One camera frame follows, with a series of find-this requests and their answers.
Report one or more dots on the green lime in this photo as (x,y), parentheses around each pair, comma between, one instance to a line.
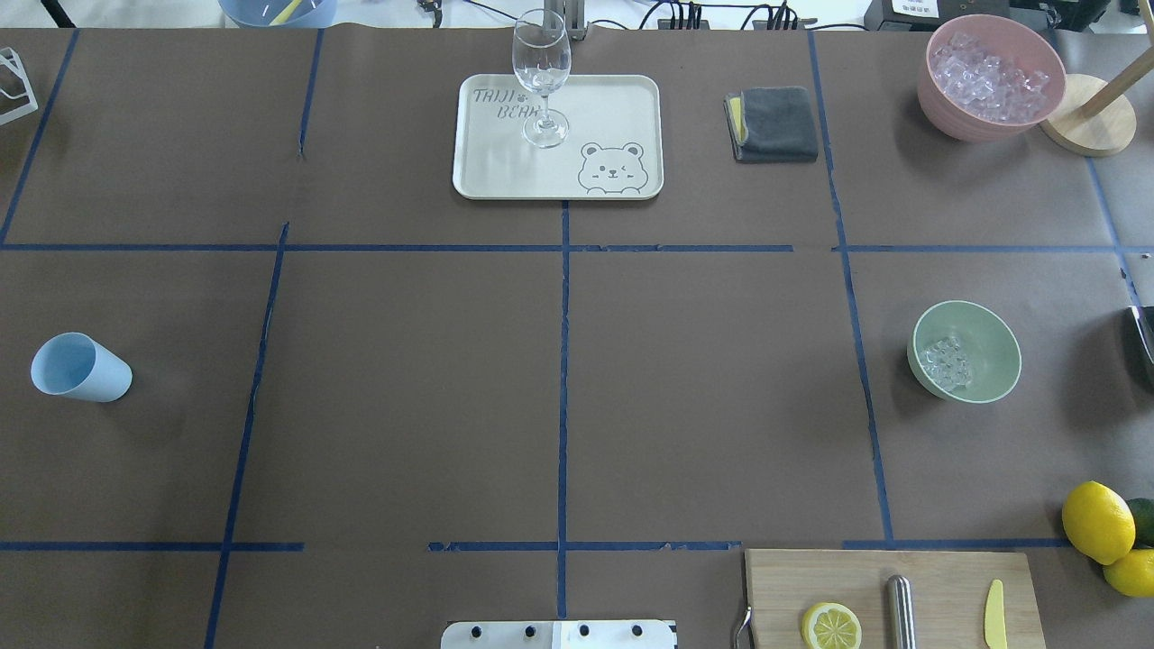
(1142,512)

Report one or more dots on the yellow plastic knife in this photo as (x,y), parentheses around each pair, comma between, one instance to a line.
(995,631)

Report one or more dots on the pink bowl of ice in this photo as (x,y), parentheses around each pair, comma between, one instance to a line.
(985,78)

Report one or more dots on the lemon half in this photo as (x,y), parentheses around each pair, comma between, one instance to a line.
(829,624)

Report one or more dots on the ice cubes in green bowl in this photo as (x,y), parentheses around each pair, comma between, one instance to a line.
(946,363)

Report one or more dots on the wooden cutting board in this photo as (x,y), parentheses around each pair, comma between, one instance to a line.
(948,592)

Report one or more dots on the blue bowl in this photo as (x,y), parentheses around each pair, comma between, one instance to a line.
(280,14)

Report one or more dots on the green bowl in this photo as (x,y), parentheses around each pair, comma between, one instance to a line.
(990,343)

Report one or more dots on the clear wine glass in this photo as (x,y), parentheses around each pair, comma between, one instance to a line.
(541,57)

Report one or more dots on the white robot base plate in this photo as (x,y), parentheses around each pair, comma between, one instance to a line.
(612,633)

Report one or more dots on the wooden stand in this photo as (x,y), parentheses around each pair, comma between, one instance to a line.
(1095,119)

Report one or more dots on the yellow lemon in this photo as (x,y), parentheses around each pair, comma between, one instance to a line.
(1098,522)
(1132,575)

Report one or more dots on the white wire cup rack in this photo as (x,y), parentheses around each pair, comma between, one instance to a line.
(17,94)

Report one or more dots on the steel knife handle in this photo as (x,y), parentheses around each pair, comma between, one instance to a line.
(901,612)

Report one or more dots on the grey folded cloth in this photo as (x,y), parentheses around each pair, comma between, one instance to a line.
(772,125)

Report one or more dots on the light blue plastic cup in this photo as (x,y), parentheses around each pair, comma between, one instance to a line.
(73,365)

